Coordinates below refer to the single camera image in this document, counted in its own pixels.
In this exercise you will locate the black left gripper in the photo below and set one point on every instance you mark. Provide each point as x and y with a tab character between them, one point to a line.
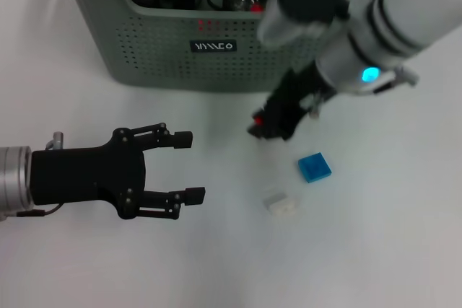
90	174

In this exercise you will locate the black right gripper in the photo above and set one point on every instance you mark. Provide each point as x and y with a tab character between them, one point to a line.
299	95

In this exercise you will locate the small red notched brick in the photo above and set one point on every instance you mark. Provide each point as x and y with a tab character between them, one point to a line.
257	120

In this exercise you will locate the blue square brick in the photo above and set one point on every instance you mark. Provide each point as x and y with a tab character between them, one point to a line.
314	167

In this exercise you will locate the white long brick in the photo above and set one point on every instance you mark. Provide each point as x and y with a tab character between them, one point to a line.
279	205

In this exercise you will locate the small red square brick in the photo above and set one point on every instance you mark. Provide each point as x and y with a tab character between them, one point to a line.
257	8

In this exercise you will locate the large red sloped brick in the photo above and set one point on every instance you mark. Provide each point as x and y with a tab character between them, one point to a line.
201	22

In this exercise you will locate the grey-green perforated storage bin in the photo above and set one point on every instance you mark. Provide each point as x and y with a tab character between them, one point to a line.
162	62

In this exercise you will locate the silver right gripper fitting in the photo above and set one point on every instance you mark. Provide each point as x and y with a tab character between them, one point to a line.
314	104

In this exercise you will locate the silver gripper fitting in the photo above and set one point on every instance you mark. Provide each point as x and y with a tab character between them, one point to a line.
314	104
56	140

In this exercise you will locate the silver left gripper fitting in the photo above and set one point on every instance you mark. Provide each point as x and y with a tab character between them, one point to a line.
56	140

